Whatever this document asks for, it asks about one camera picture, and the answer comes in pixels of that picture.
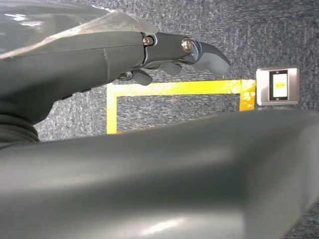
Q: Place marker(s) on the metal floor socket plate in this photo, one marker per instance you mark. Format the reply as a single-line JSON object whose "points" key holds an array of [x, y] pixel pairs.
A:
{"points": [[279, 85]]}

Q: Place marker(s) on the yellow floor marking tape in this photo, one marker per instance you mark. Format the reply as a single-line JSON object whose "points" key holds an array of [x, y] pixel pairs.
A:
{"points": [[174, 88]]}

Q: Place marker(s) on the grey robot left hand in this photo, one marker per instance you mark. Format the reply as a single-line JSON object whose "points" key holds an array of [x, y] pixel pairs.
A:
{"points": [[75, 66]]}

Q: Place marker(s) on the ribbed grey left arm sleeve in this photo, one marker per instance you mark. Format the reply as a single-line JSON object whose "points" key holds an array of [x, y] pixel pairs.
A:
{"points": [[14, 132]]}

